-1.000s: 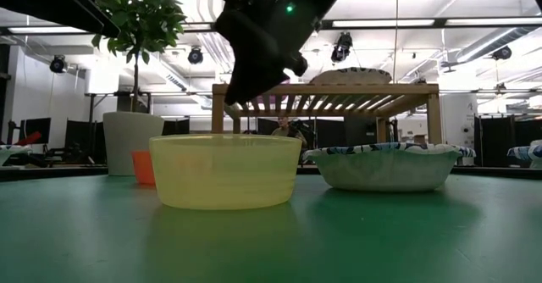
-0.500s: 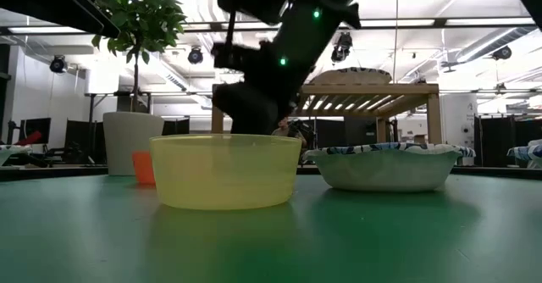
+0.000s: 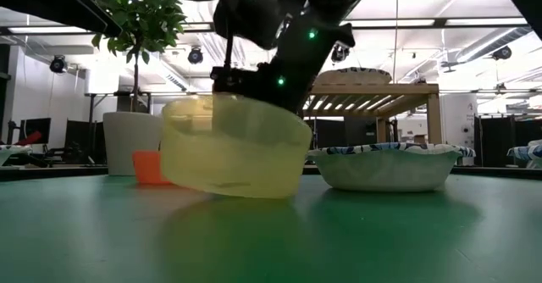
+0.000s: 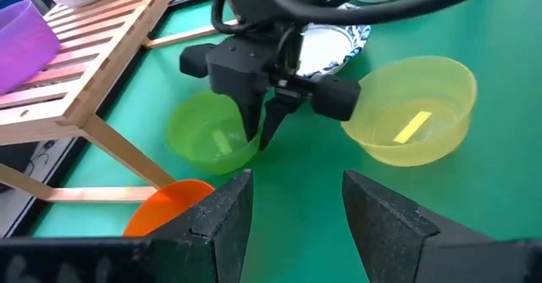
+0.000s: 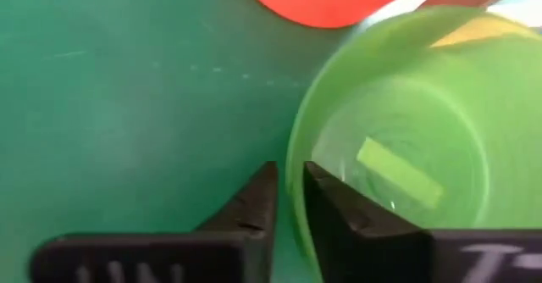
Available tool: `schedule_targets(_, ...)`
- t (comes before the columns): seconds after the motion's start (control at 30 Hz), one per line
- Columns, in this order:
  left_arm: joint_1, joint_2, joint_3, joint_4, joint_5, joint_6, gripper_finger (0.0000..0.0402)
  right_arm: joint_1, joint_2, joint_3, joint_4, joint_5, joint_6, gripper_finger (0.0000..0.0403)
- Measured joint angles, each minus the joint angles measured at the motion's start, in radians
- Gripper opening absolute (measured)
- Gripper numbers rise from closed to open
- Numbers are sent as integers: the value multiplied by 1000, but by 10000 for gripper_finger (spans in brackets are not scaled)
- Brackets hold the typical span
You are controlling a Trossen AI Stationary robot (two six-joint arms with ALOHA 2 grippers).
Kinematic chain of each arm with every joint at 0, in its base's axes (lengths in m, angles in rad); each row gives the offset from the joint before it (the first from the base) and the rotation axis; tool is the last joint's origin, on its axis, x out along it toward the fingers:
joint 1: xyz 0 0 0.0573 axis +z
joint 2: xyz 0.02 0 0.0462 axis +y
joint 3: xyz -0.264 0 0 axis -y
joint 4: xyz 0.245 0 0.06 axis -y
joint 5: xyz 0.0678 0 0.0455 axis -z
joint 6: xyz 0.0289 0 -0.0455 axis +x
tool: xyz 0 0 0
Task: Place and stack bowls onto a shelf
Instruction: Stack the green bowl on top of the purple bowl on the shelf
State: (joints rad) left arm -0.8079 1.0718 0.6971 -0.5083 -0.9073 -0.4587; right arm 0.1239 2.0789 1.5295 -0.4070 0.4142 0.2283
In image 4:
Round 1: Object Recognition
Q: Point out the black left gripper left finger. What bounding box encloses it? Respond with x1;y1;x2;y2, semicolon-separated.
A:
147;169;254;283

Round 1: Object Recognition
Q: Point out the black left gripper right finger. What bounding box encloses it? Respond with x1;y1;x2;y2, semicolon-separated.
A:
341;169;441;283

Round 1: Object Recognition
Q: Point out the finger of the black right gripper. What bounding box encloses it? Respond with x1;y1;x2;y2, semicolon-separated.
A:
258;95;298;152
235;98;264;142

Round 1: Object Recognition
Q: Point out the orange plastic bowl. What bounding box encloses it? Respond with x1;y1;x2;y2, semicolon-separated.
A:
122;179;216;238

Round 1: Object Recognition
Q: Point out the green plastic bowl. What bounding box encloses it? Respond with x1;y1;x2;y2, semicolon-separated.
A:
164;90;260;176

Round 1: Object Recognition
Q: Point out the yellow plastic bowl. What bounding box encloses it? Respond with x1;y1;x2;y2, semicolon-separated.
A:
340;55;478;168

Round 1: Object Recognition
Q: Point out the pink translucent plastic cup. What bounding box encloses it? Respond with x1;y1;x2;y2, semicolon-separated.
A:
0;0;62;96

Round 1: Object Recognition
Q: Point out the wooden slatted shelf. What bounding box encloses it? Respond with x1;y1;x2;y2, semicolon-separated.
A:
0;0;241;203

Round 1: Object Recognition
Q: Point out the green table mat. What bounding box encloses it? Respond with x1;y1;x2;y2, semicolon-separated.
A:
29;0;542;283

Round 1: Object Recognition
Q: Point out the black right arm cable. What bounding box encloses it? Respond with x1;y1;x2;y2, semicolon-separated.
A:
210;0;501;36

